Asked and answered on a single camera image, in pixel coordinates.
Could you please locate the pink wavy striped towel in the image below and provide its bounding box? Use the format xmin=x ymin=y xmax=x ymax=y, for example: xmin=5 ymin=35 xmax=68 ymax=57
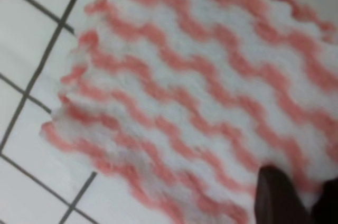
xmin=41 ymin=0 xmax=337 ymax=223

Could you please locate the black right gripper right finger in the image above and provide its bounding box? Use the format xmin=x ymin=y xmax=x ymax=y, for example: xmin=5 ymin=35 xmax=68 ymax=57
xmin=311 ymin=178 xmax=338 ymax=224

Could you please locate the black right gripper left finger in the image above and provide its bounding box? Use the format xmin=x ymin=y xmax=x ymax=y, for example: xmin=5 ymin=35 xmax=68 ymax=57
xmin=255 ymin=166 xmax=312 ymax=224

